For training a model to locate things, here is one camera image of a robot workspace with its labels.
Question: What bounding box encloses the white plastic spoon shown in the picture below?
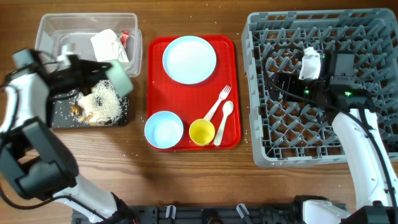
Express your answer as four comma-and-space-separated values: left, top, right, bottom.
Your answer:
213, 101, 234, 146

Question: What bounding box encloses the green bowl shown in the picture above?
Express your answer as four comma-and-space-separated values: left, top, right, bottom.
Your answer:
105, 60, 133, 98

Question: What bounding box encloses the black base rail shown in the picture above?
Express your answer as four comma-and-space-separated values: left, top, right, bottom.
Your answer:
71, 203, 348, 224

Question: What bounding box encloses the white napkin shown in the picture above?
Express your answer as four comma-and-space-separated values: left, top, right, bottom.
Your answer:
90, 29, 129, 63

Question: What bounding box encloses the clear plastic bin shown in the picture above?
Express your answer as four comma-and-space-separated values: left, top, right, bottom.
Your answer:
35, 12, 142, 77

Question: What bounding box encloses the white plastic fork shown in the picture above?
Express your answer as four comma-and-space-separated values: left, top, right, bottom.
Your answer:
204, 85, 231, 121

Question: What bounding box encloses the light blue bowl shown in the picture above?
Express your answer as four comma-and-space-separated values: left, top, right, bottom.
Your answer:
144, 111, 184, 149

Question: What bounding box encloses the light blue plate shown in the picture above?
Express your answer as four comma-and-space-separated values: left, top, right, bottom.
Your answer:
162, 35, 217, 85

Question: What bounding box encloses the red wrapper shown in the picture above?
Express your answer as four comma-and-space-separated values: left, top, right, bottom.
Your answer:
119, 30, 130, 48

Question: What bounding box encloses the red plastic tray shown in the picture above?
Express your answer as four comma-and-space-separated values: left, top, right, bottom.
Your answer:
147, 35, 241, 152

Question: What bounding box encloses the yellow cup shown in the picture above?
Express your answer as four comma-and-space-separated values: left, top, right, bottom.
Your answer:
188, 119, 215, 146

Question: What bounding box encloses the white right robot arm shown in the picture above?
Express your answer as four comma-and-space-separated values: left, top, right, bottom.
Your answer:
262, 47, 397, 223

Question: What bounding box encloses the food scraps and rice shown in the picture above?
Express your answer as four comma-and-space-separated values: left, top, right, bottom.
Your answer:
52, 80, 128, 127

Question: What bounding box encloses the grey dishwasher rack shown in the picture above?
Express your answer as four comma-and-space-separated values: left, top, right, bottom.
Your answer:
241, 8, 397, 168

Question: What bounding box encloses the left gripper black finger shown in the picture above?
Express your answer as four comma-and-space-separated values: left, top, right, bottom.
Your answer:
81, 81, 96, 95
80, 60, 113, 78

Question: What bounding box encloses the black waste tray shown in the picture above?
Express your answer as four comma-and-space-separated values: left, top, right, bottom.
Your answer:
49, 72, 130, 129

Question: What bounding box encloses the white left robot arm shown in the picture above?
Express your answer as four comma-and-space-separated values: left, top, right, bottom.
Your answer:
1, 49, 139, 223

